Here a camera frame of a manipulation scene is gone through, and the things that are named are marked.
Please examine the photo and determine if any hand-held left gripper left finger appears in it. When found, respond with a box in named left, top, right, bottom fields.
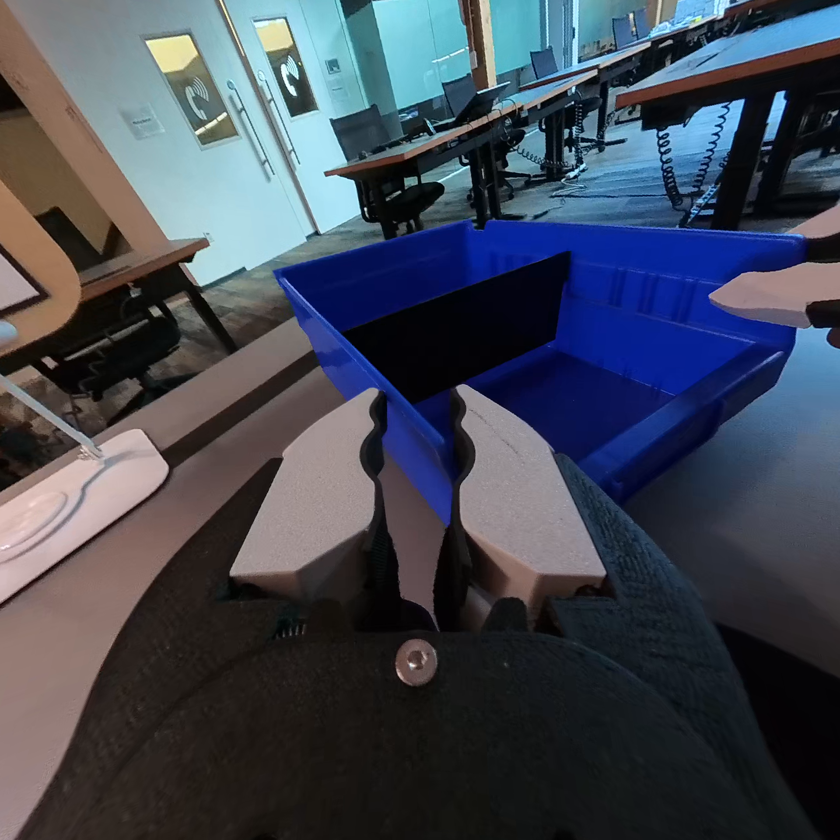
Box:
left=228, top=387, right=403, bottom=631

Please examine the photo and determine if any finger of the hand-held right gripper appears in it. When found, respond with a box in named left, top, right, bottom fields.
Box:
left=789, top=203, right=840, bottom=263
left=709, top=262, right=840, bottom=330

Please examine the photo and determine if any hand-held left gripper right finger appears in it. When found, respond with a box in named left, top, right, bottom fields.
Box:
left=434, top=386, right=608, bottom=630

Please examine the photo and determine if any blue plastic bin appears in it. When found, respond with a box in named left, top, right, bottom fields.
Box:
left=274, top=220, right=807, bottom=526

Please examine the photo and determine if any grey desk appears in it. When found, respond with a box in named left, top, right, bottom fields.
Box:
left=0, top=315, right=840, bottom=840

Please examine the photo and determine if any wooden office table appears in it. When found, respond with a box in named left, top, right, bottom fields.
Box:
left=616, top=3, right=840, bottom=231
left=325, top=66, right=601, bottom=240

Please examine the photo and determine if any dark bin divider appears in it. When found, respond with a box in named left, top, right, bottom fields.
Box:
left=341, top=251, right=572, bottom=404

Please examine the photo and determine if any white board stand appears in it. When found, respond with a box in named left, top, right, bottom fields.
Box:
left=0, top=374, right=170, bottom=605

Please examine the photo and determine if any black office chair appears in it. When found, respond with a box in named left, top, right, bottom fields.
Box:
left=33, top=295, right=185, bottom=427
left=330, top=105, right=446, bottom=240
left=441, top=73, right=534, bottom=206

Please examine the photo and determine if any black coiled cable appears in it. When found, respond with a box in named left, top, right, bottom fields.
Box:
left=656, top=105, right=732, bottom=212

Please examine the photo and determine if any instruction board with wooden frame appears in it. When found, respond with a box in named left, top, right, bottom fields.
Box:
left=0, top=177, right=83, bottom=358

